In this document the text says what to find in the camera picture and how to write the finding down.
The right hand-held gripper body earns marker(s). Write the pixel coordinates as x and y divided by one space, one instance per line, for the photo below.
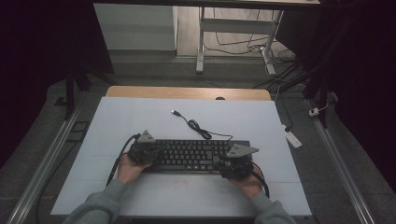
239 151

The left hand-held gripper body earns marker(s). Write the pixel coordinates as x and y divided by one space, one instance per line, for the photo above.
145 138

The black keyboard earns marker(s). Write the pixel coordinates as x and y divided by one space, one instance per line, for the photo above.
186 155

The person's right hand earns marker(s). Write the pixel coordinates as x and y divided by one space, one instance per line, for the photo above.
250 185

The person's left hand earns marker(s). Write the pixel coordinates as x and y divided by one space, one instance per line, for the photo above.
129 171

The white table mat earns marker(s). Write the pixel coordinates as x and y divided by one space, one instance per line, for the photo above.
140 118

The white power strip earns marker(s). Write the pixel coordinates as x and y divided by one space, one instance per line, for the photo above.
294 140

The black floor plate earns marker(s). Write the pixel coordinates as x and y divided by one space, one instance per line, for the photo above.
80 126

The small white adapter box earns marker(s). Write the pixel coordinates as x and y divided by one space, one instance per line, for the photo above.
313 112

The black metal stand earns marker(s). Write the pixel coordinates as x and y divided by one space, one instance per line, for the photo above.
70 93
323 93

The white cabinet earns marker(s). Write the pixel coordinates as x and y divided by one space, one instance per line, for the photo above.
137 28

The dark curtain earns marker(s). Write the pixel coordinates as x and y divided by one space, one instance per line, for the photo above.
364 77
37 62

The aluminium floor rail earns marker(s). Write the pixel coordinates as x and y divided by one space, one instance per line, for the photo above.
342 168
46 168

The white desk frame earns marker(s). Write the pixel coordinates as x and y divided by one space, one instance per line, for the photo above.
200 46

